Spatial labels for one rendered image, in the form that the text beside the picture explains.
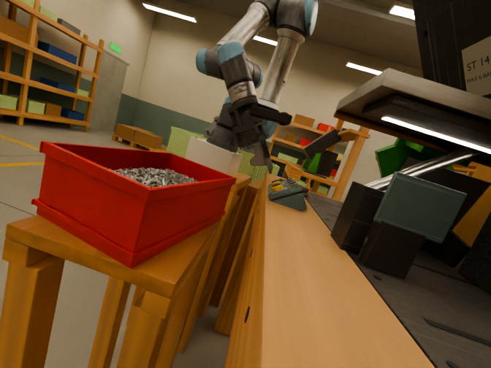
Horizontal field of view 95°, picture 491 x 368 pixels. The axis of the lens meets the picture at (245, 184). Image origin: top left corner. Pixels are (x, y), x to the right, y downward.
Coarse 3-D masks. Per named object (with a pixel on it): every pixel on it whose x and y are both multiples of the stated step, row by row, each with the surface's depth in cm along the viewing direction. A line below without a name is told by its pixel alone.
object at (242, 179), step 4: (232, 176) 102; (236, 176) 106; (240, 176) 110; (244, 176) 114; (248, 176) 118; (236, 180) 95; (240, 180) 98; (244, 180) 102; (248, 180) 114; (236, 184) 90; (240, 184) 96; (244, 184) 105; (232, 188) 91; (236, 188) 90; (240, 188) 99
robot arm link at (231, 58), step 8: (224, 48) 58; (232, 48) 58; (240, 48) 59; (224, 56) 59; (232, 56) 58; (240, 56) 59; (224, 64) 59; (232, 64) 59; (240, 64) 59; (248, 64) 62; (224, 72) 60; (232, 72) 59; (240, 72) 59; (248, 72) 60; (224, 80) 62; (232, 80) 59; (240, 80) 59; (248, 80) 60
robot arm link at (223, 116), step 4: (228, 96) 99; (228, 100) 98; (224, 104) 99; (228, 104) 98; (224, 108) 99; (220, 112) 102; (224, 112) 99; (228, 112) 98; (244, 112) 96; (220, 116) 100; (224, 116) 98; (228, 116) 98; (220, 120) 100; (224, 120) 99; (228, 120) 98; (224, 124) 99; (228, 124) 98
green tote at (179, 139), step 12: (180, 132) 144; (192, 132) 170; (168, 144) 148; (180, 144) 145; (180, 156) 146; (252, 156) 132; (240, 168) 135; (252, 168) 134; (264, 168) 160; (252, 180) 135
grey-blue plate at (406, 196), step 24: (408, 192) 31; (432, 192) 30; (456, 192) 30; (384, 216) 32; (408, 216) 31; (432, 216) 31; (384, 240) 32; (408, 240) 31; (432, 240) 32; (384, 264) 32; (408, 264) 32
